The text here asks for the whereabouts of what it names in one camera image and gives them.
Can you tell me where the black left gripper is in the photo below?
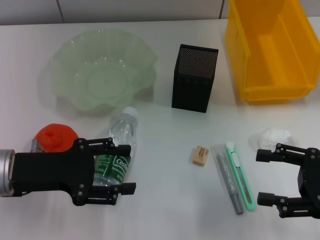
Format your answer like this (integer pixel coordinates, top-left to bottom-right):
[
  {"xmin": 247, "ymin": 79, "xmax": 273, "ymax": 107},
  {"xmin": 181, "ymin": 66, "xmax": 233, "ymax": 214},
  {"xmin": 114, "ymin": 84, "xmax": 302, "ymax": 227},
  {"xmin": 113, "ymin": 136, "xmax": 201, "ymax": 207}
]
[{"xmin": 10, "ymin": 137, "xmax": 137, "ymax": 207}]

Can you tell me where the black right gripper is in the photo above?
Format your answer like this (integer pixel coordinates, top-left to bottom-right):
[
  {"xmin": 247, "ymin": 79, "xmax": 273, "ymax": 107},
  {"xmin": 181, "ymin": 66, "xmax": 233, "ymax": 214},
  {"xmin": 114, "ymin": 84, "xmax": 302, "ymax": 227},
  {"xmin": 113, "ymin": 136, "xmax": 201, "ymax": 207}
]
[{"xmin": 256, "ymin": 143, "xmax": 320, "ymax": 218}]

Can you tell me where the mint green utility knife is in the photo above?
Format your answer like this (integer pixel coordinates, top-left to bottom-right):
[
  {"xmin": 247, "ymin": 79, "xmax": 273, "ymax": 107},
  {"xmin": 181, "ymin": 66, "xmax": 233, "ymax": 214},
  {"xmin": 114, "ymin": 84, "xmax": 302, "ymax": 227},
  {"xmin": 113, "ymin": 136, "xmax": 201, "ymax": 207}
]
[{"xmin": 224, "ymin": 141, "xmax": 256, "ymax": 212}]

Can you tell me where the clear water bottle green label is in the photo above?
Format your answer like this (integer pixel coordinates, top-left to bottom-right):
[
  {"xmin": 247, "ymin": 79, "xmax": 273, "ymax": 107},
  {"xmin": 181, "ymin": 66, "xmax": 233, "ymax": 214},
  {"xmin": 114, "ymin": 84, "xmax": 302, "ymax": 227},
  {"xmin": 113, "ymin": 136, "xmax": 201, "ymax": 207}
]
[{"xmin": 92, "ymin": 106, "xmax": 139, "ymax": 187}]

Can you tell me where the white paper ball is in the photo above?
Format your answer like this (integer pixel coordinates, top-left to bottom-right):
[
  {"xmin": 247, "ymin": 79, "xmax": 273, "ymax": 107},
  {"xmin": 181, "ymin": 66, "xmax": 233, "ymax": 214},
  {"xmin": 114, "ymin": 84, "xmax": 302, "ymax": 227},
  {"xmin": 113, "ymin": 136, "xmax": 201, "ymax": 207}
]
[{"xmin": 258, "ymin": 127, "xmax": 292, "ymax": 151}]

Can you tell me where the grey pen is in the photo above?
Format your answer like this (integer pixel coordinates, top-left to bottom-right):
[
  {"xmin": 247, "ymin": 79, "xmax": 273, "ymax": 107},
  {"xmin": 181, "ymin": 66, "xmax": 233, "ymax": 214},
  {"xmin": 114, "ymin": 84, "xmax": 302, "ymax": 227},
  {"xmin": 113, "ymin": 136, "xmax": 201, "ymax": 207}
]
[{"xmin": 213, "ymin": 144, "xmax": 245, "ymax": 215}]

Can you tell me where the orange fruit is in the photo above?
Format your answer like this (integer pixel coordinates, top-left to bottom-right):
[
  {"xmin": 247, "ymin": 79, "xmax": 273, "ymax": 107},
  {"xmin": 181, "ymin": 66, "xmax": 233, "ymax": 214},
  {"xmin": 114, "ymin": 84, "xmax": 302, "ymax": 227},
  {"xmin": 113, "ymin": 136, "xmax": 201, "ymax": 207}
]
[{"xmin": 33, "ymin": 122, "xmax": 78, "ymax": 153}]

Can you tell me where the beige eraser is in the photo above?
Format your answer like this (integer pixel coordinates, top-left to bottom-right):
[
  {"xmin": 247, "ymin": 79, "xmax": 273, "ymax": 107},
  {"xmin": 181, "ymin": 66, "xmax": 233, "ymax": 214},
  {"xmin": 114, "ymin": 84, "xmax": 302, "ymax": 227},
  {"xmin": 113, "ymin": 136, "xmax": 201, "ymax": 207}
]
[{"xmin": 191, "ymin": 146, "xmax": 210, "ymax": 166}]

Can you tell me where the green glass fruit plate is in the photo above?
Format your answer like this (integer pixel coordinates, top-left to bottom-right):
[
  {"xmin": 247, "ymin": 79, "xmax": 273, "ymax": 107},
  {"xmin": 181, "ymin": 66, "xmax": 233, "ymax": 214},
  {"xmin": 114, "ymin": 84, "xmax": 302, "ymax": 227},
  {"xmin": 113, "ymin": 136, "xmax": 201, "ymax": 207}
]
[{"xmin": 48, "ymin": 28, "xmax": 159, "ymax": 113}]

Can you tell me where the black mesh pen holder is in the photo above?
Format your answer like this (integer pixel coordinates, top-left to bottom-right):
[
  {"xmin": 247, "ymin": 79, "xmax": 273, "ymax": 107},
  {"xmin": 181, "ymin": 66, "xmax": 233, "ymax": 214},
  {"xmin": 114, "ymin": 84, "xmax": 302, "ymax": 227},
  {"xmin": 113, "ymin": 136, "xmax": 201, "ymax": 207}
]
[{"xmin": 171, "ymin": 44, "xmax": 219, "ymax": 114}]

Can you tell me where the yellow plastic bin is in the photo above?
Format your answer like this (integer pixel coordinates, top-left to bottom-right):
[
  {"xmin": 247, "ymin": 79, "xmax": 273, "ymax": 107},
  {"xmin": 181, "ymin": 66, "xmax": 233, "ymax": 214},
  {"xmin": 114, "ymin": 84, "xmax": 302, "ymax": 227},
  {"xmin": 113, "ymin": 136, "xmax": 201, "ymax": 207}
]
[{"xmin": 224, "ymin": 0, "xmax": 320, "ymax": 105}]

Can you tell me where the left arm cable with connector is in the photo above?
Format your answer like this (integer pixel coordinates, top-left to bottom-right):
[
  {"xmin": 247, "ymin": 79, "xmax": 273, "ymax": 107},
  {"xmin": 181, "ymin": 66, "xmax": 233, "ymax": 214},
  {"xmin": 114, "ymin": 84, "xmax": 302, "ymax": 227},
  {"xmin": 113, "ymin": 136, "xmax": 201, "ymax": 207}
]
[{"xmin": 31, "ymin": 138, "xmax": 45, "ymax": 153}]

